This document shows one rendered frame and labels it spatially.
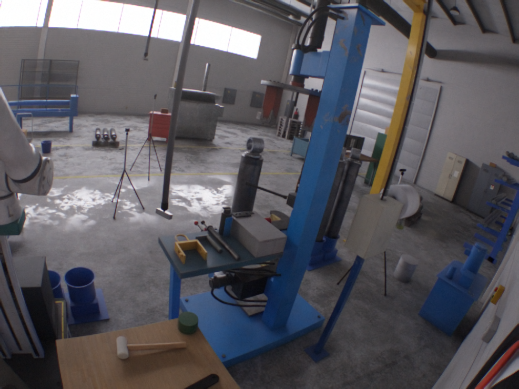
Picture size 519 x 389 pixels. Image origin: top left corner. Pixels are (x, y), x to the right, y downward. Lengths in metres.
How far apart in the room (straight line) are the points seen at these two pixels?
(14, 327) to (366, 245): 2.39
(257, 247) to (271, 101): 1.19
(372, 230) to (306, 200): 0.51
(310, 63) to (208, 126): 8.43
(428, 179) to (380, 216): 11.09
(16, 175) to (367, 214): 1.91
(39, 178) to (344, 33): 1.88
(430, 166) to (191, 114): 9.72
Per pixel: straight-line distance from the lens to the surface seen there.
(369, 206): 1.97
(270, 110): 2.42
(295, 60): 2.35
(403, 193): 2.19
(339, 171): 3.62
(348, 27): 2.05
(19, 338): 2.21
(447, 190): 12.12
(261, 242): 1.85
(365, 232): 2.00
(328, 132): 1.95
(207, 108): 10.32
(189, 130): 10.25
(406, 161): 13.33
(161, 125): 9.38
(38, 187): 1.19
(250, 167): 2.69
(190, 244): 1.85
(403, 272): 4.49
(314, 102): 2.26
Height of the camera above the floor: 2.08
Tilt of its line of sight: 20 degrees down
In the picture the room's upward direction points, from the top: 12 degrees clockwise
